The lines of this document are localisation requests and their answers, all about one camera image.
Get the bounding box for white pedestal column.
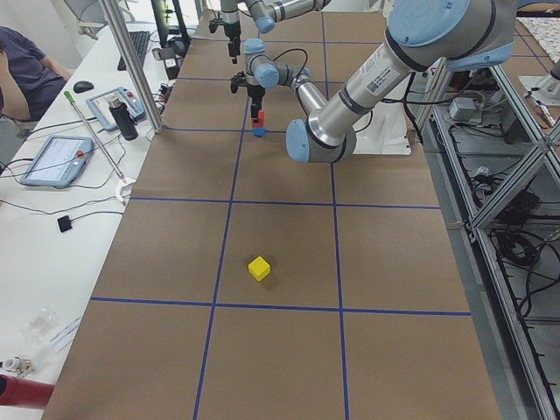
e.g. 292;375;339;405
353;108;411;156

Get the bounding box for long pink rod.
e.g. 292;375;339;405
63;90;127;182

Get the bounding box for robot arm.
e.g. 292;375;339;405
216;0;331;64
243;0;519;163

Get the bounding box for black keyboard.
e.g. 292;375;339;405
129;31;151;68

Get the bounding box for black water bottle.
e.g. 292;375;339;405
108;94;138;141

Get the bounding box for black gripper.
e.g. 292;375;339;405
247;83;264;124
224;21;241;64

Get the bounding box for blue block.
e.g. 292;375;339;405
251;127;266;137

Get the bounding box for aluminium frame post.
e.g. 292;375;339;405
99;0;163;134

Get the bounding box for yellow block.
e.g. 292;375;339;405
248;255;271;282

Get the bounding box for clear plastic bag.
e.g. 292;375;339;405
21;308;60;346

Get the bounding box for white hook clamp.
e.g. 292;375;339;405
115;177;136;205

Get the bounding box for near teach pendant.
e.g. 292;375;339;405
20;136;94;187

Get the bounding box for seated person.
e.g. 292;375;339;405
1;27;72;123

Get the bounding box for black camera cable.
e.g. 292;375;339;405
263;47;312;88

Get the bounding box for black computer mouse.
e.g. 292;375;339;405
73;80;95;94

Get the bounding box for small black square pad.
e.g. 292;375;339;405
57;215;73;233

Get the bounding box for teach pendant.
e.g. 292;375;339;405
20;136;94;187
86;87;146;132

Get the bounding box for far teach pendant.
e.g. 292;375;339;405
86;87;146;132

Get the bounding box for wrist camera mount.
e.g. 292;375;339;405
230;71;247;94
208;12;224;34

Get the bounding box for red block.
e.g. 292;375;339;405
253;109;265;128

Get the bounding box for red cylinder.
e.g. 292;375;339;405
1;374;54;410

